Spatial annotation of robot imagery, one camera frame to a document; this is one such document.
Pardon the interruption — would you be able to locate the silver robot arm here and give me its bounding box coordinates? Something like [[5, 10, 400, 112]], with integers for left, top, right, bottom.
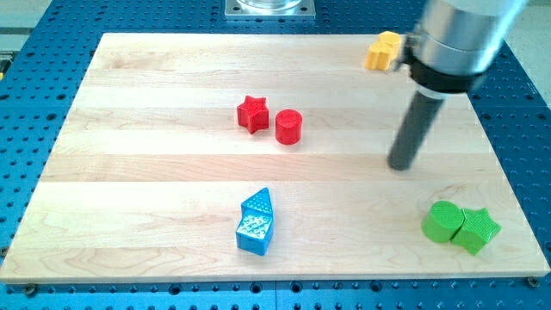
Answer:
[[399, 0, 527, 101]]

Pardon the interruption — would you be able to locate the green star block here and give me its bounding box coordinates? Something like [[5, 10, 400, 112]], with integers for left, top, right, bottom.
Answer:
[[451, 208, 502, 256]]

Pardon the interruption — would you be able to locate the blue triangle block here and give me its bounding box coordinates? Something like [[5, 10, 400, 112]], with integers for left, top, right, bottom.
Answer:
[[241, 188, 274, 216]]

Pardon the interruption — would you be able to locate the light wooden board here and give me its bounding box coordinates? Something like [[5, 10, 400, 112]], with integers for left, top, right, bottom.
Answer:
[[1, 34, 549, 284]]

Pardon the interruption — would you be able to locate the yellow heart block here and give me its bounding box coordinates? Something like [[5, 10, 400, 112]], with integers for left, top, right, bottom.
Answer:
[[365, 41, 399, 71]]

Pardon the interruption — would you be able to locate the red cylinder block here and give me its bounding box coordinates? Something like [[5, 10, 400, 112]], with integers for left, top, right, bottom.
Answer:
[[275, 109, 303, 145]]

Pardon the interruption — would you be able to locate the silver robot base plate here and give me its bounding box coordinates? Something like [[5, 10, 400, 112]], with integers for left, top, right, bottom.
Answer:
[[222, 0, 316, 21]]

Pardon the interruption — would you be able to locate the green cylinder block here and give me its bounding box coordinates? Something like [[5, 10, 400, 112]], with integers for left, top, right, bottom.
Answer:
[[421, 201, 464, 243]]

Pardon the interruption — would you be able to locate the blue cube block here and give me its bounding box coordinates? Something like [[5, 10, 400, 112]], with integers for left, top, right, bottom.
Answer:
[[235, 212, 274, 256]]

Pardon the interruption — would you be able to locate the red star block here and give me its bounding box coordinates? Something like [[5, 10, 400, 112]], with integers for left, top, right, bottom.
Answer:
[[237, 96, 269, 134]]

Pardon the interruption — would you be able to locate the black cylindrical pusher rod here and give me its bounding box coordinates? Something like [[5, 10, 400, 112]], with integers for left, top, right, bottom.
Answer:
[[387, 90, 447, 171]]

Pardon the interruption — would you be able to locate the yellow hexagon block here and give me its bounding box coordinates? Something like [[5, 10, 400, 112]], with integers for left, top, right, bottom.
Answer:
[[378, 31, 402, 57]]

